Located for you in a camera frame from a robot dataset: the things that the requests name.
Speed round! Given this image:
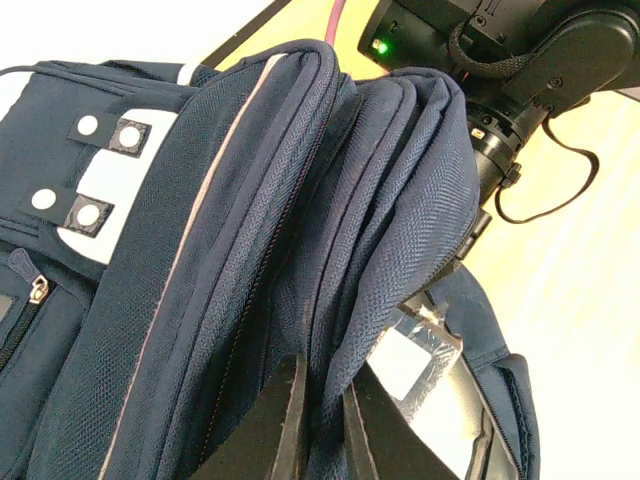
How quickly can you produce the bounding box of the navy blue student backpack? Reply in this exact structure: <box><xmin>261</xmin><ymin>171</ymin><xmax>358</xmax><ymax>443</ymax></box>
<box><xmin>1</xmin><ymin>40</ymin><xmax>540</xmax><ymax>479</ymax></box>

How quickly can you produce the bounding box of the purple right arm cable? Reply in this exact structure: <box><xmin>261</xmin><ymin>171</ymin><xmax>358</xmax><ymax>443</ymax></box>
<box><xmin>322</xmin><ymin>0</ymin><xmax>349</xmax><ymax>51</ymax></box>

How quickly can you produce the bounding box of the dark blue hardcover book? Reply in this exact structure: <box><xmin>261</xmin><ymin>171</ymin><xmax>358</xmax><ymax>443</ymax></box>
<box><xmin>367</xmin><ymin>295</ymin><xmax>518</xmax><ymax>479</ymax></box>

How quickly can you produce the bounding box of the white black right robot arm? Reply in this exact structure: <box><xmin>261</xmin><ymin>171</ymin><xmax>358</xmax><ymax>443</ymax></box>
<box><xmin>358</xmin><ymin>0</ymin><xmax>639</xmax><ymax>201</ymax></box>

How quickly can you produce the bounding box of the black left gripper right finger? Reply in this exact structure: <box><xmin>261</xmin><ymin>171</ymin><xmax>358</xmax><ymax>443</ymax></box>
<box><xmin>343</xmin><ymin>365</ymin><xmax>456</xmax><ymax>480</ymax></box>

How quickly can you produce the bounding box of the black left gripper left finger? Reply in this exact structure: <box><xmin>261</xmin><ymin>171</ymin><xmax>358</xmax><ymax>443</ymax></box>
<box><xmin>192</xmin><ymin>354</ymin><xmax>309</xmax><ymax>480</ymax></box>

